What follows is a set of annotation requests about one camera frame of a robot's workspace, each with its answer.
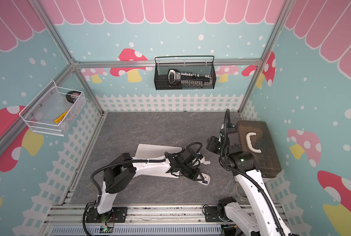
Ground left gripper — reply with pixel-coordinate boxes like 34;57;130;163
179;162;204;181

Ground white wireless mouse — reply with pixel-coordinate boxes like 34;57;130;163
200;173;210;186

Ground silver laptop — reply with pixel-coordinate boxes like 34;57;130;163
133;144;182;179

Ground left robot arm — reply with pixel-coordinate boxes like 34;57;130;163
82;142;210;224

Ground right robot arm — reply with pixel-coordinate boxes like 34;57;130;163
207;109;293;236

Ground brown lidded storage box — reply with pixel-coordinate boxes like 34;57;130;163
236;120;282;179

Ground clear tape roll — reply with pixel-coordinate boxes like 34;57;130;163
233;183;249;204

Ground socket bit set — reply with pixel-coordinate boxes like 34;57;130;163
167;69;214;89

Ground black tape roll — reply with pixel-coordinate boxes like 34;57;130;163
66;90;82;103

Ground yellow utility knife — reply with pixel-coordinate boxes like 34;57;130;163
54;110;69;124

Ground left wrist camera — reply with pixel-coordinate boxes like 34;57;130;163
182;147;200;166

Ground black wire wall basket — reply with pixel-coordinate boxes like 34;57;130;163
154;56;216;90

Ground white wire wall basket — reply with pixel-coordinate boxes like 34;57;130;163
19;81;86;137

